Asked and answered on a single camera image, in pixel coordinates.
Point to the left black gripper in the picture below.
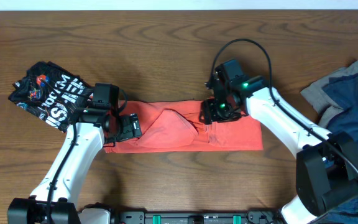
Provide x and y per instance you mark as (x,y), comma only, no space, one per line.
(130,127)

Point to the grey shirt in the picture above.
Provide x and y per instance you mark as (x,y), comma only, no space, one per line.
(320,101)

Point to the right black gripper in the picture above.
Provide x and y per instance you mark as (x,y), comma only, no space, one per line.
(209,107)

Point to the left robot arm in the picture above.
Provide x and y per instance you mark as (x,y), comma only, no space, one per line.
(55,199)

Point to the black printed folded shirt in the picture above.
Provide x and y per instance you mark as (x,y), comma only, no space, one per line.
(51,93)

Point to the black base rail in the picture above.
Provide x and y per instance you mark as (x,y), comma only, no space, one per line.
(197,217)

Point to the orange red soccer t-shirt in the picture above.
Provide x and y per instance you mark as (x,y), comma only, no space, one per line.
(175,127)

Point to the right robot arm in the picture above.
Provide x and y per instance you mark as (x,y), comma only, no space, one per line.
(326,163)

